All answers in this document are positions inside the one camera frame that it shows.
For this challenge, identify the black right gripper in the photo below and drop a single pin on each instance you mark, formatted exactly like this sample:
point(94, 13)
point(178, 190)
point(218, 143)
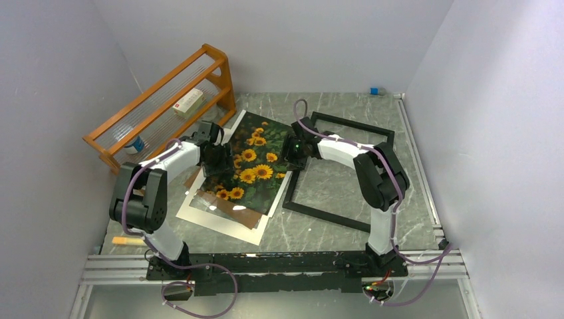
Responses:
point(294, 163)

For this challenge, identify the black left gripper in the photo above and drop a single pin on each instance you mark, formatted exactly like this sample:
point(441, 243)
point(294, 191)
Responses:
point(225, 165)

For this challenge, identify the black picture frame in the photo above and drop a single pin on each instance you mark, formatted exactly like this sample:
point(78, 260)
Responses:
point(288, 202)

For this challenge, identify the sunflower photo print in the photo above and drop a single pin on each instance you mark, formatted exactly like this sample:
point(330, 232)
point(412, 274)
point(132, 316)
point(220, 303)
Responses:
point(258, 167)

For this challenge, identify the brown backing board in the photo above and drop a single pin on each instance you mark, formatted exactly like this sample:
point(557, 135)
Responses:
point(212, 212)

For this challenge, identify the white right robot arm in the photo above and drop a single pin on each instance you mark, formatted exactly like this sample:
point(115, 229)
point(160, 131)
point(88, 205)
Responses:
point(381, 177)

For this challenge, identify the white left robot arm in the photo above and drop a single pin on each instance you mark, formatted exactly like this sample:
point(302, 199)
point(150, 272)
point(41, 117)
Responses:
point(140, 197)

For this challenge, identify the white red medicine box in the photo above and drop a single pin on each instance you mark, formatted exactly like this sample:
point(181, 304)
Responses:
point(189, 104)

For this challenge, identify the orange wooden shelf rack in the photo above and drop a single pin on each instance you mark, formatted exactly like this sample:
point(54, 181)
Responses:
point(142, 128)

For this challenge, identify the blue capped small bottle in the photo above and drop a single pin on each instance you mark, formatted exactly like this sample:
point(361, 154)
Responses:
point(377, 91)

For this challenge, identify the orange yellow marker pen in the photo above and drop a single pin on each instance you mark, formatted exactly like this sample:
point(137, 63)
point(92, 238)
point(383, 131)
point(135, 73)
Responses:
point(128, 241)

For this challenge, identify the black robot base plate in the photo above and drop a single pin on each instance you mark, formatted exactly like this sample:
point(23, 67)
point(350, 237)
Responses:
point(222, 273)

